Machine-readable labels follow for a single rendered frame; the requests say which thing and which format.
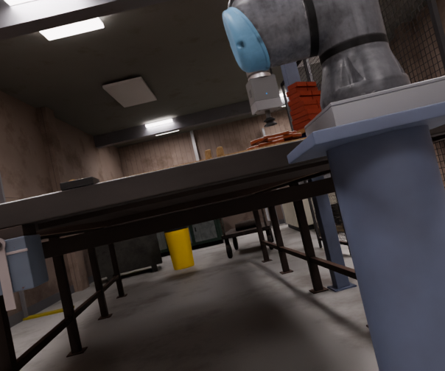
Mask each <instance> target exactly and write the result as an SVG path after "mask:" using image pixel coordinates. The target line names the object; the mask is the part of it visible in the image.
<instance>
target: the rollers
mask: <svg viewBox="0 0 445 371"><path fill-rule="evenodd" d="M313 174H315V173H313ZM309 175H311V174H308V175H304V176H300V177H294V178H291V179H287V180H281V181H278V182H274V183H268V184H264V185H259V186H255V187H252V188H246V189H242V190H238V191H232V192H229V193H226V194H220V195H217V196H212V197H206V198H203V199H197V200H194V201H190V202H185V203H181V204H177V205H171V206H168V207H164V208H158V209H155V210H151V211H145V212H141V213H136V214H132V215H129V216H123V217H119V218H115V219H110V220H106V221H103V222H92V223H87V224H81V225H69V226H63V227H53V228H47V229H43V230H37V231H36V234H40V236H47V235H53V234H59V233H68V232H74V231H79V230H89V229H94V228H100V227H107V226H111V225H116V224H120V223H123V222H129V221H133V220H137V219H143V218H146V217H150V216H156V215H159V214H163V213H169V212H173V211H179V210H182V209H186V208H192V207H195V206H198V205H205V204H209V203H212V202H218V201H221V200H225V199H231V198H234V197H240V196H245V195H248V194H255V193H257V192H260V191H263V190H266V189H269V188H272V187H275V186H279V185H282V184H284V183H288V182H291V181H293V180H297V179H300V178H302V177H306V176H309Z"/></svg>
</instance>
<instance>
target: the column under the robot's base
mask: <svg viewBox="0 0 445 371"><path fill-rule="evenodd" d="M444 124H445V102H439V103H436V104H433V105H427V106H423V107H417V108H413V109H410V110H404V111H401V112H398V113H391V114H387V115H384V116H378V117H375V118H372V119H366V120H362V121H356V122H352V123H349V124H343V125H340V126H336V127H330V128H327V129H323V130H317V131H314V132H312V133H311V134H310V135H309V136H308V137H307V138H305V139H304V140H303V141H302V142H301V143H300V144H299V145H298V146H297V147H296V148H294V150H293V151H291V153H290V154H288V155H287V159H288V163H289V164H292V163H297V162H301V161H305V160H311V159H314V158H320V157H323V156H327V158H328V162H329V167H330V170H331V173H332V179H333V183H334V188H335V191H336V195H337V200H338V203H339V206H340V212H341V216H342V219H343V224H344V228H345V231H346V237H347V240H348V245H349V249H350V252H351V258H352V261H353V265H354V270H355V273H356V276H357V282H358V286H359V289H360V294H361V298H362V303H363V307H364V310H365V315H366V319H367V322H368V327H369V331H370V335H371V340H372V343H373V346H374V352H375V356H376V361H377V364H378V368H379V371H445V189H444V184H443V181H442V178H441V173H440V169H439V166H438V161H437V158H436V155H435V150H434V146H433V143H432V138H431V135H430V130H431V129H433V128H436V127H439V126H441V125H444Z"/></svg>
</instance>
